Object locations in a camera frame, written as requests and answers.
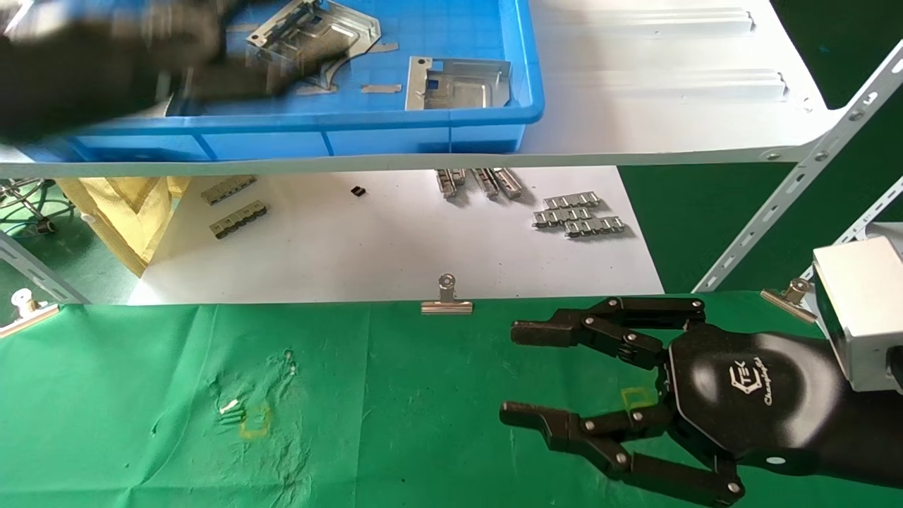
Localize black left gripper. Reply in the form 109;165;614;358
0;0;297;142

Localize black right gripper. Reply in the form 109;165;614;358
499;296;903;507

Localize silver ridged metal strip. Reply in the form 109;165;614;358
532;207;593;229
543;191;602;210
564;216;626;238

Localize silver metal binder clip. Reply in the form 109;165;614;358
760;277;819;325
0;288;61;339
421;273;474;315

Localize yellow woven bag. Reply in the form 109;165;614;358
55;176;193;277

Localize green table cloth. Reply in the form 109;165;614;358
0;291;903;508

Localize blue plastic bin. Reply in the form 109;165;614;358
21;0;545;162

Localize flat sheet metal plate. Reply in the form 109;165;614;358
405;56;513;111

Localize white metal shelf rack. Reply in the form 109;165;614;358
0;0;903;306

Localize silver sheet metal bracket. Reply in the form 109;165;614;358
246;0;382;73

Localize grey metal wire stand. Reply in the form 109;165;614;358
0;178;59;237

